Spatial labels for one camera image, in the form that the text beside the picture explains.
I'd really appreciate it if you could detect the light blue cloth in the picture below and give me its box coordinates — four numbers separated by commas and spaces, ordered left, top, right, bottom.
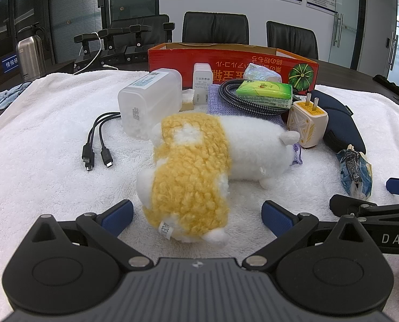
0, 82, 32, 112

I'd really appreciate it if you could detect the white towel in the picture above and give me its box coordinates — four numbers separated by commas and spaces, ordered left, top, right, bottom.
0, 70, 399, 322

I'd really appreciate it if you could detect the black office chair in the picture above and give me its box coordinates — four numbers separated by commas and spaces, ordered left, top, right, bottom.
110, 14, 170, 47
266, 21, 319, 60
182, 11, 250, 45

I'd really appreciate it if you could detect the red cardboard box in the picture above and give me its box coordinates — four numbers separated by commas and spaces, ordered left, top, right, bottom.
148, 42, 320, 95

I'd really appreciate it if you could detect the yellow and white plug adapter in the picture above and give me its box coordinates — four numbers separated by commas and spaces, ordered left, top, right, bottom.
287, 93, 329, 149

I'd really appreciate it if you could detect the steel thermos jug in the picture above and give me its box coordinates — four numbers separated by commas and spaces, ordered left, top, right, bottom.
16, 23, 49, 79

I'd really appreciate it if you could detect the white cable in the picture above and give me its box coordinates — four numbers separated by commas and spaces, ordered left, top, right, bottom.
74, 37, 119, 74

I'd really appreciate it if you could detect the braided cable coil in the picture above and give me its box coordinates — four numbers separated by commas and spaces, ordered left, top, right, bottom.
219, 79, 292, 116

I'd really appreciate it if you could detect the navy soft case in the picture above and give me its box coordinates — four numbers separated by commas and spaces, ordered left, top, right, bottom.
309, 89, 366, 155

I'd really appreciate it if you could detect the yellow and white plush toy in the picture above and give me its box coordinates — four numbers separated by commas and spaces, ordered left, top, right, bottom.
136, 112, 301, 247

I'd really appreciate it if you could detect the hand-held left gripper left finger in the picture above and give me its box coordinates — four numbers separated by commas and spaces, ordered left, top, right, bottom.
32, 199, 150, 272

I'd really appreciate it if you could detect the iridescent packet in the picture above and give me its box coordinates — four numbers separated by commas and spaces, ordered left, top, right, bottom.
245, 63, 283, 84

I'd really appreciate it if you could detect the purple cloth pouch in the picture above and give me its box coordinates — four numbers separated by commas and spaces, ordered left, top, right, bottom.
208, 84, 302, 166

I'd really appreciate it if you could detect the green tissue pack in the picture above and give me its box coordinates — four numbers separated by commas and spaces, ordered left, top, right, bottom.
236, 80, 293, 109

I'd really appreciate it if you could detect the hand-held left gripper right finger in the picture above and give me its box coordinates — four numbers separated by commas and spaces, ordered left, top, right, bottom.
242, 200, 371, 270

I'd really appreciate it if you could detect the white charger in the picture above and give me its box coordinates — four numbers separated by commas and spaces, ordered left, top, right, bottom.
193, 63, 213, 105

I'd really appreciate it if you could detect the metal door handle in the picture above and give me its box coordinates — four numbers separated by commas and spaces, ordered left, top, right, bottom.
334, 13, 344, 48

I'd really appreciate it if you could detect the blue snack packet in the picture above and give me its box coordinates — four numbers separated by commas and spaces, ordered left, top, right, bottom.
336, 144, 373, 198

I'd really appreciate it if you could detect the blue desk sign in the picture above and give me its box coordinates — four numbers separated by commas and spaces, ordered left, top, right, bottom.
1, 55, 21, 73

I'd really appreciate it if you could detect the black multi-head cable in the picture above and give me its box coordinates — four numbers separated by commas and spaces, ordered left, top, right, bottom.
82, 112, 123, 172

